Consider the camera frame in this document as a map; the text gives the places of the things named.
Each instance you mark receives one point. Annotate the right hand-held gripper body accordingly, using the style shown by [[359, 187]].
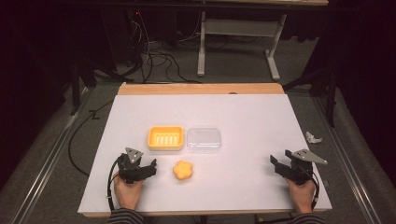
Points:
[[300, 169]]

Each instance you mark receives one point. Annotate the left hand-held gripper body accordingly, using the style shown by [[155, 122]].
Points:
[[130, 169]]

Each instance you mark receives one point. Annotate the person's left hand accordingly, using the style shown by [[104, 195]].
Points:
[[127, 194]]

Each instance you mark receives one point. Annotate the person's right hand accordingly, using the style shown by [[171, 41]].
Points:
[[300, 196]]

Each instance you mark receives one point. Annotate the yellow soap dish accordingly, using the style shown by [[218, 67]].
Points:
[[166, 138]]

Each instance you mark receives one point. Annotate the yellow flower-shaped soap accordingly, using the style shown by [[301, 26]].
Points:
[[182, 170]]

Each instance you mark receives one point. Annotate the crumpled white paper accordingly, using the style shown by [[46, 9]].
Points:
[[312, 137]]

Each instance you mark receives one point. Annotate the white table sheet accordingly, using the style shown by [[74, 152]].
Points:
[[243, 124]]

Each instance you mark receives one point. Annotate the clear plastic lid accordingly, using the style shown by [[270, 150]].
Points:
[[204, 140]]

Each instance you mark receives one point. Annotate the black stand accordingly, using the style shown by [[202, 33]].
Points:
[[75, 90], [330, 93]]

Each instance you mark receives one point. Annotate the wooden table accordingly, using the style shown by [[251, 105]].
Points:
[[199, 88]]

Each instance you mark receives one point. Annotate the metal floor rail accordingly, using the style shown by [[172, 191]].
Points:
[[46, 165], [345, 155]]

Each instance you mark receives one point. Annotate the white desk frame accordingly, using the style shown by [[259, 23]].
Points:
[[243, 27]]

